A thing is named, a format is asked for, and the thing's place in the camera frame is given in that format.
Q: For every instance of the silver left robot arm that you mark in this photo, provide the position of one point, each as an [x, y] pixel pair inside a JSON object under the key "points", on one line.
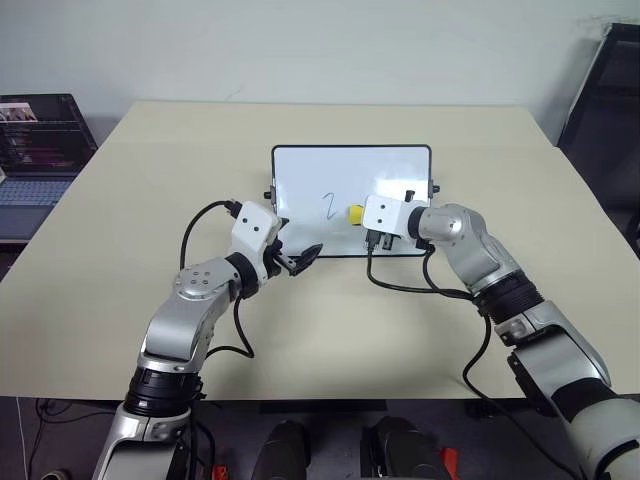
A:
{"points": [[190, 320]]}

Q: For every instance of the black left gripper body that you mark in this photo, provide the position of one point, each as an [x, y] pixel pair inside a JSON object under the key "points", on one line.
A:
{"points": [[275, 256]]}

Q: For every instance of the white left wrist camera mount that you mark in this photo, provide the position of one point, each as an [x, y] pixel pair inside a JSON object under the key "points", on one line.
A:
{"points": [[252, 227]]}

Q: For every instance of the yellow whiteboard eraser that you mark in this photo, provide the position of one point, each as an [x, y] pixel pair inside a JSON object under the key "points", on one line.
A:
{"points": [[355, 215]]}

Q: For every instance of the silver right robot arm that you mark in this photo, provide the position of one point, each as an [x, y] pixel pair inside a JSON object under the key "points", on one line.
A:
{"points": [[530, 320]]}

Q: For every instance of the open laptop computer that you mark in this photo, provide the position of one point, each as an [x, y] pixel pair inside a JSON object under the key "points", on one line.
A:
{"points": [[40, 150]]}

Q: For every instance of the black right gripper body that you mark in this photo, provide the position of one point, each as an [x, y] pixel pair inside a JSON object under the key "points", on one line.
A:
{"points": [[384, 242]]}

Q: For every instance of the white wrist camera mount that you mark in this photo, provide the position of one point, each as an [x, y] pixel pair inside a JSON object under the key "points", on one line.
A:
{"points": [[252, 227], [385, 215]]}

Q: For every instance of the dark rounded shape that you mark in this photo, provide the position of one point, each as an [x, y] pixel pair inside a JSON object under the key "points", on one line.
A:
{"points": [[282, 450]]}

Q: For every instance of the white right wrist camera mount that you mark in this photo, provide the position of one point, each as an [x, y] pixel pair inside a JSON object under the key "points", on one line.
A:
{"points": [[385, 215]]}

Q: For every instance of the small black-framed whiteboard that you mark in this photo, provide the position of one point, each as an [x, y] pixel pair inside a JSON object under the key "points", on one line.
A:
{"points": [[320, 175]]}

